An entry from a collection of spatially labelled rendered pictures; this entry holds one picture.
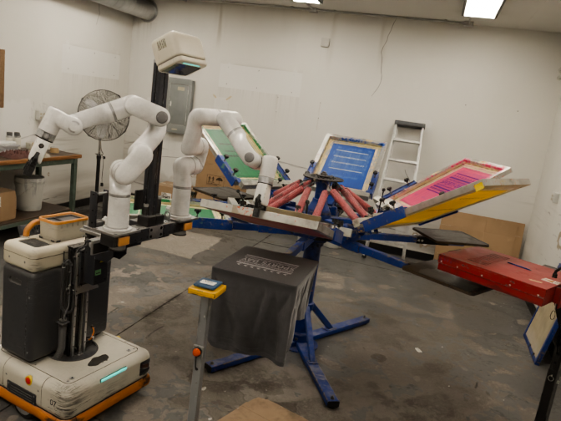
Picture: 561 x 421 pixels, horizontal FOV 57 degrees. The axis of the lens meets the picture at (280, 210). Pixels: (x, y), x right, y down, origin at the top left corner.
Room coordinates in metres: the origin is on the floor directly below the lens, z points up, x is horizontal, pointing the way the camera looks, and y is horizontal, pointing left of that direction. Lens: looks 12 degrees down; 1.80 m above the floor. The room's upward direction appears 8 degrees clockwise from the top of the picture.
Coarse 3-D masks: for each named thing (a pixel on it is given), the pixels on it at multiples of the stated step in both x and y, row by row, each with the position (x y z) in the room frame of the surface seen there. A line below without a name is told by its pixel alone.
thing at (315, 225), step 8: (208, 200) 2.42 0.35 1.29; (208, 208) 2.47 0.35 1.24; (216, 208) 2.40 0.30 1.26; (224, 208) 2.39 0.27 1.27; (232, 208) 2.39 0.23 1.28; (240, 208) 2.38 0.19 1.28; (248, 208) 2.37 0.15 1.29; (232, 216) 2.82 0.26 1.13; (264, 216) 2.34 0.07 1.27; (272, 216) 2.33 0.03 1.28; (280, 216) 2.32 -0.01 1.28; (288, 216) 2.32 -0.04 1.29; (288, 224) 2.31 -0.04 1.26; (296, 224) 2.30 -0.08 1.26; (304, 224) 2.29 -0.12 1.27; (312, 224) 2.28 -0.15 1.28; (320, 224) 2.31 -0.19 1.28; (320, 232) 2.45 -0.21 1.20; (328, 232) 2.56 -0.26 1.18
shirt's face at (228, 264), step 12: (240, 252) 2.77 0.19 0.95; (252, 252) 2.80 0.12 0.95; (264, 252) 2.83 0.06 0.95; (276, 252) 2.87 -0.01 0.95; (216, 264) 2.51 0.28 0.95; (228, 264) 2.54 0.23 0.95; (300, 264) 2.71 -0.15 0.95; (312, 264) 2.74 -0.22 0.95; (264, 276) 2.42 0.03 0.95; (276, 276) 2.45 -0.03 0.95; (288, 276) 2.47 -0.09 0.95; (300, 276) 2.50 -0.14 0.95
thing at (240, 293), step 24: (240, 288) 2.42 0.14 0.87; (264, 288) 2.39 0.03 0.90; (288, 288) 2.35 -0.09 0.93; (216, 312) 2.46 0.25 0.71; (240, 312) 2.42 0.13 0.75; (264, 312) 2.39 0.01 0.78; (288, 312) 2.36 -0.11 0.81; (216, 336) 2.46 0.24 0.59; (240, 336) 2.42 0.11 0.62; (264, 336) 2.40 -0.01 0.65; (288, 336) 2.36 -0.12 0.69
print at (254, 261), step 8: (248, 256) 2.71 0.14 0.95; (256, 256) 2.73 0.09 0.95; (240, 264) 2.56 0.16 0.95; (248, 264) 2.58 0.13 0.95; (256, 264) 2.60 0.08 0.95; (264, 264) 2.62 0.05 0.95; (272, 264) 2.64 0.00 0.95; (280, 264) 2.66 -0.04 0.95; (288, 264) 2.68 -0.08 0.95; (280, 272) 2.52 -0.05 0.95; (288, 272) 2.54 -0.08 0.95
